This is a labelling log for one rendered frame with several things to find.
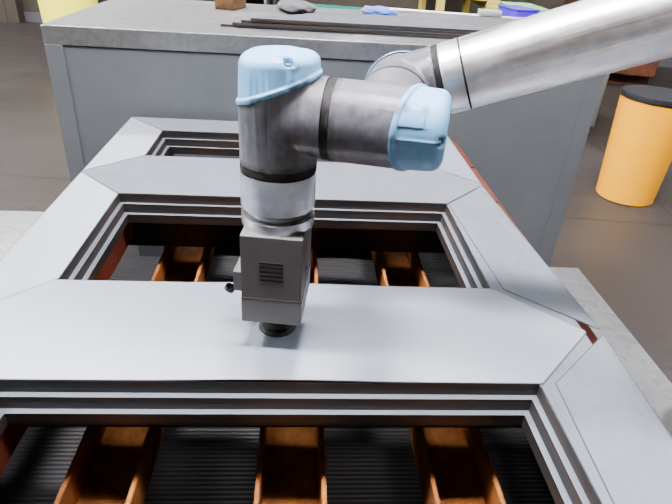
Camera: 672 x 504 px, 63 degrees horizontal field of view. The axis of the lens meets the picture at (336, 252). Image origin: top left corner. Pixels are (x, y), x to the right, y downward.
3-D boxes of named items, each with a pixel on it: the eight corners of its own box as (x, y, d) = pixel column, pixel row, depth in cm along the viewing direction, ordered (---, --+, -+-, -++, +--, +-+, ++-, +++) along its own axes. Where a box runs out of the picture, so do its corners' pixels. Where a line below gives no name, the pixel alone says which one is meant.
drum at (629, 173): (580, 180, 347) (610, 82, 317) (641, 185, 347) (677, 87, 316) (603, 207, 314) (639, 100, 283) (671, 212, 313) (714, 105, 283)
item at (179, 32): (43, 43, 123) (40, 24, 121) (120, 9, 174) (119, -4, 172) (606, 72, 132) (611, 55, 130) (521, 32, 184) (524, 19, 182)
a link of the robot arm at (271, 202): (231, 179, 51) (249, 150, 58) (233, 223, 53) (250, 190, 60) (311, 186, 51) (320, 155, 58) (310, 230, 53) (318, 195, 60)
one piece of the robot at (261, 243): (230, 164, 60) (235, 290, 68) (207, 198, 52) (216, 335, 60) (320, 172, 59) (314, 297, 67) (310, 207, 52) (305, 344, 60)
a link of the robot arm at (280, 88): (320, 64, 45) (220, 54, 46) (315, 188, 50) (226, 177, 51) (338, 47, 52) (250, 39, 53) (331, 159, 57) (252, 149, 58)
